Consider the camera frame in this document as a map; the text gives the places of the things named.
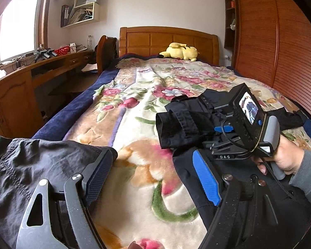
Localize wooden chair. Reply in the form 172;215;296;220
94;35;119;75

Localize black cable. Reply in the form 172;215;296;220
221;119;302;204

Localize wooden corner shelf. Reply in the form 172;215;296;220
224;0;236;50

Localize dark grey garment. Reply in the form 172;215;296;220
0;135;118;249

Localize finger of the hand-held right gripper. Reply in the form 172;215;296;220
214;125;235;133
198;93;233;115

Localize white wall shelf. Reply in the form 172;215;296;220
60;0;103;28

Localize wooden louvred wardrobe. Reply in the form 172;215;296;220
233;0;311;124

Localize wooden desk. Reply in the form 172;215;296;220
0;49;99;146

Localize black tool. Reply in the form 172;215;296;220
35;48;58;62

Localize person's right hand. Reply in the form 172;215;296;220
254;133;305;176

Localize window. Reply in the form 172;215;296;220
0;0;49;66

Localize red basket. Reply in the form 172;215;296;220
53;46;70;56

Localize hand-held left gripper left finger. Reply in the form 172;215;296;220
16;147;114;249

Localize wooden headboard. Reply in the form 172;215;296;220
119;26;220;66

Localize black bag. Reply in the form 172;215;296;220
106;37;119;61

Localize yellow plush toy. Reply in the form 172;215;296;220
159;42;199;62

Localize row of books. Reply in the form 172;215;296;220
61;5;93;26

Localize black pants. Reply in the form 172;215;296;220
155;88;310;151

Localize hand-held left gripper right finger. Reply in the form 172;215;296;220
192;147;311;249

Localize person's right forearm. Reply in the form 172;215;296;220
288;149;311;213

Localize white cloth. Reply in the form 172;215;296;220
81;62;99;73

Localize floral blanket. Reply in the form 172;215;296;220
63;57;311;249

